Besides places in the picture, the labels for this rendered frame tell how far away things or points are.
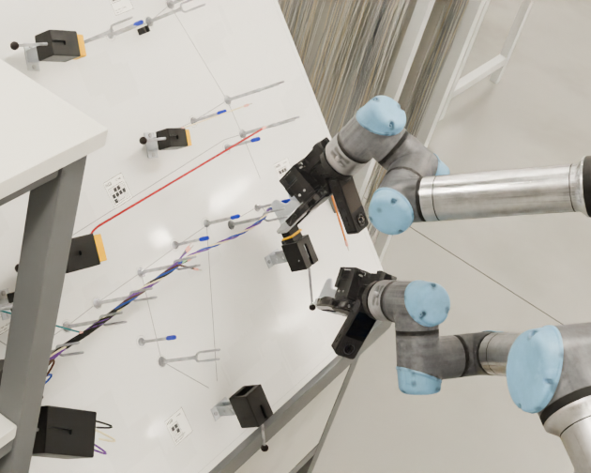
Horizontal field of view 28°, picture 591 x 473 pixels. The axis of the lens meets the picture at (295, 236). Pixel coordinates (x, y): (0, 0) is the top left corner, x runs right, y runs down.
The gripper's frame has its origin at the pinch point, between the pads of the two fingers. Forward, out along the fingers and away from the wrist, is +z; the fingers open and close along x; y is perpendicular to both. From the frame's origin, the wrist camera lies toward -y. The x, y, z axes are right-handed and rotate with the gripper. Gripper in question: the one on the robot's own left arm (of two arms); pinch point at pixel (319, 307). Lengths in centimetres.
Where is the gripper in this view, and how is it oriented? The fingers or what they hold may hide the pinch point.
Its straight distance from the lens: 228.0
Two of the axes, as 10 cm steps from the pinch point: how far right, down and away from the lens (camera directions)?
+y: 2.9, -9.4, 1.9
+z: -5.2, 0.1, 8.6
